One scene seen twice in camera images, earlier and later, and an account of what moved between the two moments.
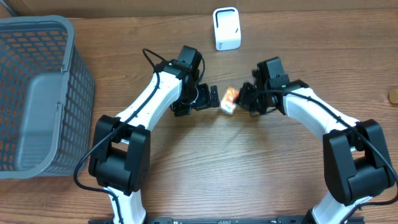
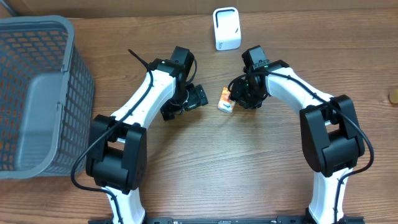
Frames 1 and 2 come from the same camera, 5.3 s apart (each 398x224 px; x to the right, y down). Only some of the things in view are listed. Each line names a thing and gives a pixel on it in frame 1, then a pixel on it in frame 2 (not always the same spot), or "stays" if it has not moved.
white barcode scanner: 227,28 stays
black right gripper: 243,101 -> 236,96
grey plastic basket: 46,98 stays
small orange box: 229,101 stays
